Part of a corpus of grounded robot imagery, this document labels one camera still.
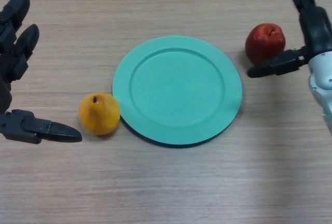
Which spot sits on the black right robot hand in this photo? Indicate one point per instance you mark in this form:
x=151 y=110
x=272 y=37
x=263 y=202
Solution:
x=317 y=32

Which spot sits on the red apple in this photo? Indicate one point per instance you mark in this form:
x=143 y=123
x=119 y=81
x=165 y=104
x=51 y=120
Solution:
x=263 y=43

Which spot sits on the yellow pear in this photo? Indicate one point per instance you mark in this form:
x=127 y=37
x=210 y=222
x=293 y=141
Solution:
x=99 y=115

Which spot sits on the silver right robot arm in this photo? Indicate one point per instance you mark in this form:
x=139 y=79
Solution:
x=323 y=84

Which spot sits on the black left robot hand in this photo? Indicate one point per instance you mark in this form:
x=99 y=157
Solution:
x=7 y=66

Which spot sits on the green round plate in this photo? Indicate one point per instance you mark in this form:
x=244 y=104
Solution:
x=177 y=91

